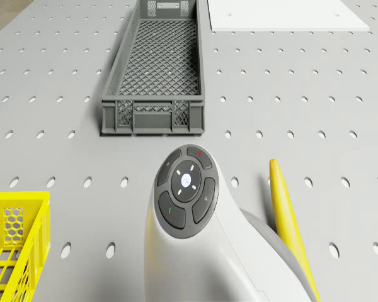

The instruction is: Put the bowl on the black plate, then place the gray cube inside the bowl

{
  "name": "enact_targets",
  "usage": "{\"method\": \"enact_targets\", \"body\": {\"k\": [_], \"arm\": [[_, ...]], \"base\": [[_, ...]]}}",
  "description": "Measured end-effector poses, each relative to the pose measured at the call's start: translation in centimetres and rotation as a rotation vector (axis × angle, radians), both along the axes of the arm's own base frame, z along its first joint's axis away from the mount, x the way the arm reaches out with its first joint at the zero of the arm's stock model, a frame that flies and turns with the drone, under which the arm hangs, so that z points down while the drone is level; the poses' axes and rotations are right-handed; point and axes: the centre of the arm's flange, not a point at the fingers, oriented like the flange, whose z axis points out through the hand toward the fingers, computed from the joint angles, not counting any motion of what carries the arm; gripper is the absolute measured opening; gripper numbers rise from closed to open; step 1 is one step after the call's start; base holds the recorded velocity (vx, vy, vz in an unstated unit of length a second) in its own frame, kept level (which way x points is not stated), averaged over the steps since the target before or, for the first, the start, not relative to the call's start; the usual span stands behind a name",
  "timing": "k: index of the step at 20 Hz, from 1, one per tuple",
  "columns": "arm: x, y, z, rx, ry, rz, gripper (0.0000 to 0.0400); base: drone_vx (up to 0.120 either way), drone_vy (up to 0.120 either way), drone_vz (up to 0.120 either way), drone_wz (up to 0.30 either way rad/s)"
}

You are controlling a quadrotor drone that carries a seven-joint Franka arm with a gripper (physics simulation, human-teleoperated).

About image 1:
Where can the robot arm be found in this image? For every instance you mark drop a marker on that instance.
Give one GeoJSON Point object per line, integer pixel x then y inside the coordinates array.
{"type": "Point", "coordinates": [208, 251]}

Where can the dark grey basket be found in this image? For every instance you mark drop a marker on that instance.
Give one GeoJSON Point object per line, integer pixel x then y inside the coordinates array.
{"type": "Point", "coordinates": [157, 119]}

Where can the banana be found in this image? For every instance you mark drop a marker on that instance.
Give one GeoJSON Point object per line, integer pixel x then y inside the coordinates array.
{"type": "Point", "coordinates": [285, 214]}

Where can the white board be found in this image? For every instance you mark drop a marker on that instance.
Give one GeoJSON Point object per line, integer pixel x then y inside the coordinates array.
{"type": "Point", "coordinates": [286, 15]}

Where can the yellow basket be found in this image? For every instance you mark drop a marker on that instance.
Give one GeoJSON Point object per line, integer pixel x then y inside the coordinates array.
{"type": "Point", "coordinates": [34, 226]}

